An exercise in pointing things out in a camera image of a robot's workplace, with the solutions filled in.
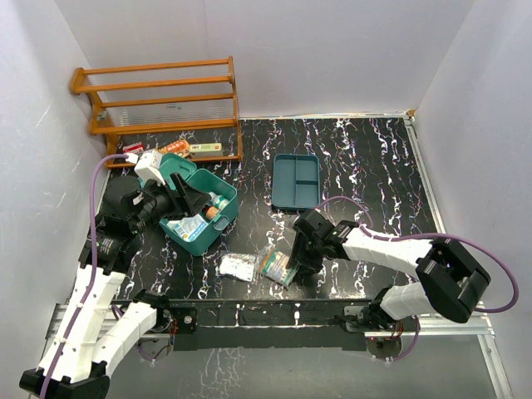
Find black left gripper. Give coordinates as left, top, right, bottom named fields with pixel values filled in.
left=131, top=171, right=210, bottom=233

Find brown glass medicine bottle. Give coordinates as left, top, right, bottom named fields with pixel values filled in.
left=204, top=206, right=220, bottom=220

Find white bottle green label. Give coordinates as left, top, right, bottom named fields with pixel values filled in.
left=209, top=192, right=229, bottom=210

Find green blue bandage packet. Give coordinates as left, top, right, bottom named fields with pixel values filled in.
left=255, top=244, right=298, bottom=288

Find teal medicine kit box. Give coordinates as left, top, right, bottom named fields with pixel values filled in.
left=160, top=154, right=239, bottom=256

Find white gauze packet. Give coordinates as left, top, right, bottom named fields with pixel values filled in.
left=217, top=252, right=256, bottom=283

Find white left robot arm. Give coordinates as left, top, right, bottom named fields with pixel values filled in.
left=19, top=172, right=210, bottom=398

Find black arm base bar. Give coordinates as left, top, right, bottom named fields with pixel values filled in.
left=168, top=299, right=416, bottom=352

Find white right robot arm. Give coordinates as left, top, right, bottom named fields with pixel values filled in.
left=288, top=209, right=491, bottom=330

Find cream medicine box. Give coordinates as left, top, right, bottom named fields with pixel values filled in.
left=190, top=143, right=223, bottom=159

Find red white medicine box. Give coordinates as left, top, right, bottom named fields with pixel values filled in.
left=122, top=142, right=145, bottom=155

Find orange spiral notebook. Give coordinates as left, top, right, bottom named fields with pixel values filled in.
left=157, top=140, right=190, bottom=158

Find dark blue divided tray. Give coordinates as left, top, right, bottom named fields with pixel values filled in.
left=271, top=154, right=321, bottom=210

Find wooden shelf rack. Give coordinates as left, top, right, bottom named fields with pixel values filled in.
left=69, top=57, right=244, bottom=162

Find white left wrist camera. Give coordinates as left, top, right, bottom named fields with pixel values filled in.
left=134, top=150, right=166, bottom=185

